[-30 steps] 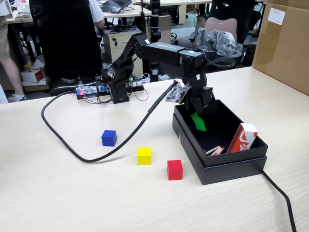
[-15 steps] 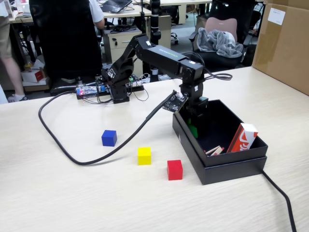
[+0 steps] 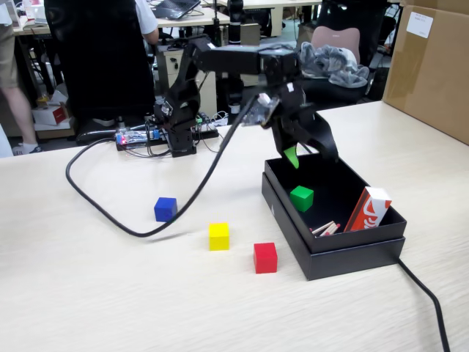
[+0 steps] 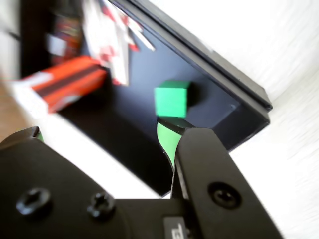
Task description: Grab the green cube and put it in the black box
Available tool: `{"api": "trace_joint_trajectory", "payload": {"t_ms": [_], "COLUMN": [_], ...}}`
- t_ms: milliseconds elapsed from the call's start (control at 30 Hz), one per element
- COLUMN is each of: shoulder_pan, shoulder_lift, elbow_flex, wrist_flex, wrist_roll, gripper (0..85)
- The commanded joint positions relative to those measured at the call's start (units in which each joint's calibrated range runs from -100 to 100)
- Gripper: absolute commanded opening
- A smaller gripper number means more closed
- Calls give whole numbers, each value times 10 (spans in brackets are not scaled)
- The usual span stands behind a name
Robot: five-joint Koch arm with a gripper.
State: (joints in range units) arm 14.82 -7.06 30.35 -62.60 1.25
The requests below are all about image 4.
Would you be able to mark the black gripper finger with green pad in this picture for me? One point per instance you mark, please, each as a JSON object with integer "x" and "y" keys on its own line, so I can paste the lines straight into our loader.
{"x": 211, "y": 174}
{"x": 37, "y": 179}

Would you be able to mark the green cube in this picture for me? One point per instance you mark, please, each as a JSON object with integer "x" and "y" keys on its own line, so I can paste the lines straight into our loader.
{"x": 170, "y": 102}

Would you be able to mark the black cardboard box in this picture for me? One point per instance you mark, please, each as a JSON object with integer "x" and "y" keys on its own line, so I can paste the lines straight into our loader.
{"x": 139, "y": 124}

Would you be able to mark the red and white matchbox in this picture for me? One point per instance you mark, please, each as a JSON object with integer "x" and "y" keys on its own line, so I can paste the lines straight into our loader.
{"x": 67, "y": 79}

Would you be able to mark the black box lid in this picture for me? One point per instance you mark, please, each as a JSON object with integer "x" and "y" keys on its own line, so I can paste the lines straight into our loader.
{"x": 224, "y": 65}

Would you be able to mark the red white paper packet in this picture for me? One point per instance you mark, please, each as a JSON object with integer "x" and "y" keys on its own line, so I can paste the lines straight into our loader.
{"x": 117, "y": 57}

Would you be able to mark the wooden match red head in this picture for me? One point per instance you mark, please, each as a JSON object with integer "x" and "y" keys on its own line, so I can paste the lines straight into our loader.
{"x": 134, "y": 23}
{"x": 140, "y": 38}

